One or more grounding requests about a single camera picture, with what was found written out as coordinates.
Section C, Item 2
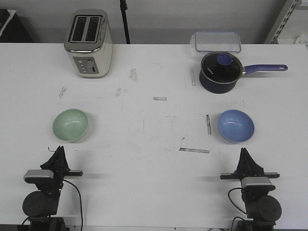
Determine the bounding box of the blue bowl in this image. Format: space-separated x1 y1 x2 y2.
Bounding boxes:
218 109 255 143

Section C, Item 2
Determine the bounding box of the black tripod pole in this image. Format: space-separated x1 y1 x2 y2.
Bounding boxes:
119 0 130 44

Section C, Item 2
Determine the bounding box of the green bowl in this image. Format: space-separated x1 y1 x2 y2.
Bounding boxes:
52 109 89 142

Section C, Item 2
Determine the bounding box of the grey metal shelf upright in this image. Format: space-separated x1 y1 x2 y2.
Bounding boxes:
264 0 308 45

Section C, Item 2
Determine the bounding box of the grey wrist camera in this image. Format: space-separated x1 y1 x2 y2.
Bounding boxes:
24 169 54 183
241 177 276 192

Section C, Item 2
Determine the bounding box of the clear plastic food container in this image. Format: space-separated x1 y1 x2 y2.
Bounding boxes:
190 31 242 53

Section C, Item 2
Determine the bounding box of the cream and chrome toaster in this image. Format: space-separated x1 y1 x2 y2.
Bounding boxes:
64 9 113 78

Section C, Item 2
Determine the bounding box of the dark blue saucepan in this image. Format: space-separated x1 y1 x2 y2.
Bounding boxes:
199 51 288 94

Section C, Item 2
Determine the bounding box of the glass pot lid blue knob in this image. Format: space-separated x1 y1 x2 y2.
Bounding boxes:
201 51 243 84

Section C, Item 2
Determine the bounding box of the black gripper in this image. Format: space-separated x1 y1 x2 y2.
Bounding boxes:
220 148 280 200
35 146 83 194

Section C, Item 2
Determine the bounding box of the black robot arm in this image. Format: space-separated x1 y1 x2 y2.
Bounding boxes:
220 148 282 231
22 146 83 231

